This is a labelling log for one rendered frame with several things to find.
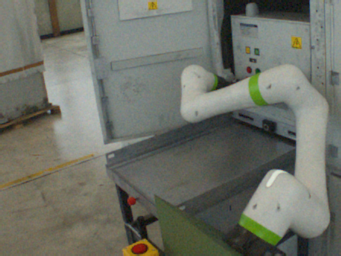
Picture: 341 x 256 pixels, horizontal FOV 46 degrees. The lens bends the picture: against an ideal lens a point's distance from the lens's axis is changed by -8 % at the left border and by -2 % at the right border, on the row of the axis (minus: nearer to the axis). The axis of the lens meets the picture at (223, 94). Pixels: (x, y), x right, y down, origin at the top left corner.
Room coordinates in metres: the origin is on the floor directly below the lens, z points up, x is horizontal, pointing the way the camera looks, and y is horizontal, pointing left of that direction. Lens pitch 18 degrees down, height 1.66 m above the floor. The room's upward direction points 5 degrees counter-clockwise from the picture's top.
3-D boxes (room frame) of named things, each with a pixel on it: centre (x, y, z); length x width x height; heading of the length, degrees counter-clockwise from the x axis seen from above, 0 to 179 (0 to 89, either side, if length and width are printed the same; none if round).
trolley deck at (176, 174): (1.58, 0.09, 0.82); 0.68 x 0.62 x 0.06; 128
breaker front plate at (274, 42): (1.81, -0.21, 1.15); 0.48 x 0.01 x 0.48; 38
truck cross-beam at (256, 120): (1.82, -0.22, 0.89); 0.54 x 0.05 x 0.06; 38
